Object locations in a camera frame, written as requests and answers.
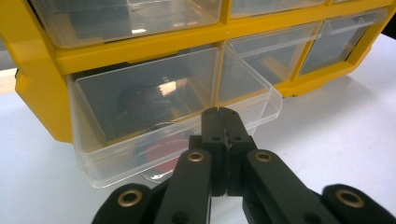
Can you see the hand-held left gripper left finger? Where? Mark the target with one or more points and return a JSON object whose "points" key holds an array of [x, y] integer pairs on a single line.
{"points": [[213, 130]]}

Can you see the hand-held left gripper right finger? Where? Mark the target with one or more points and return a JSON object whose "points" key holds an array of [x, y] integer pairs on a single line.
{"points": [[235, 130]]}

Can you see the red round tin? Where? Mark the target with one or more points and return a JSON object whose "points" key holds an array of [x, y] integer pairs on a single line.
{"points": [[165, 151]]}

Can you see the clear plastic storage drawer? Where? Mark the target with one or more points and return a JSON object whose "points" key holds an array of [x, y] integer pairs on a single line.
{"points": [[102, 149]]}

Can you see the yellow black drawer cabinet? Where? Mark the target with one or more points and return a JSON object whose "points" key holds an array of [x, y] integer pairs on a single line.
{"points": [[34, 71]]}

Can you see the set of clear drawers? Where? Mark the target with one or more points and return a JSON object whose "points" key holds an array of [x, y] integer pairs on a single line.
{"points": [[124, 18]]}

